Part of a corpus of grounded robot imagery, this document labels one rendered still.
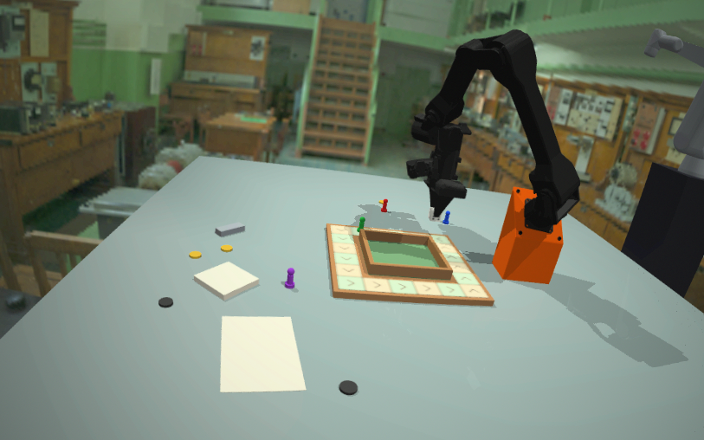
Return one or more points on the white die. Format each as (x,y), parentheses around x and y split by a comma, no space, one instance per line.
(431,215)

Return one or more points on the purple game pawn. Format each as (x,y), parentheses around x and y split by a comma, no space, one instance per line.
(290,279)

